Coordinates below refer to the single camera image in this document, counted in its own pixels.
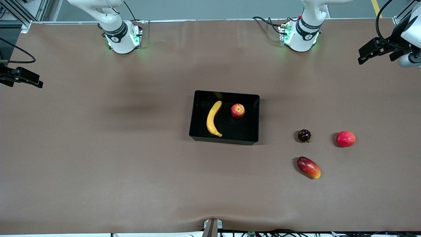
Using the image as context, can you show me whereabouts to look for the red yellow striped apple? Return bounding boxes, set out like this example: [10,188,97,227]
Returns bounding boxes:
[230,103,245,119]

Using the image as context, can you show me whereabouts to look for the black plastic box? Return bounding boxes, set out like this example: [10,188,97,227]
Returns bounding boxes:
[189,90,260,145]

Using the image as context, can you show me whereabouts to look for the yellow banana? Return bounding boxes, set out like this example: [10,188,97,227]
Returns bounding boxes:
[206,101,223,137]

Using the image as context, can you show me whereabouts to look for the plain red round fruit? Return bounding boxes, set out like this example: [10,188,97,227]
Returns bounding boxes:
[336,131,356,147]

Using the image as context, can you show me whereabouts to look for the red yellow mango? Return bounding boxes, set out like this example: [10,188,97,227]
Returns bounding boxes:
[297,156,321,179]

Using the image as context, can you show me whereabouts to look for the brown table mat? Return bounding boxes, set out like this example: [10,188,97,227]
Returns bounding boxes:
[0,18,421,235]

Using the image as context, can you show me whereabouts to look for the aluminium frame post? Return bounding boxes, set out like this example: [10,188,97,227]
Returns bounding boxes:
[394,5,413,25]
[0,0,50,33]

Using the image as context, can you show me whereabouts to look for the black left arm base cable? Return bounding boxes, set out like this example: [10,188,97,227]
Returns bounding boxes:
[253,16,286,35]

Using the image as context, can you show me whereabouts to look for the black arm base cable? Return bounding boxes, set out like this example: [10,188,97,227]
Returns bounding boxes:
[253,16,286,35]
[123,0,150,37]

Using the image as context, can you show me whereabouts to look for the black right arm base cable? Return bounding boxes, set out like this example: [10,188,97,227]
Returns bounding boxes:
[123,0,150,37]

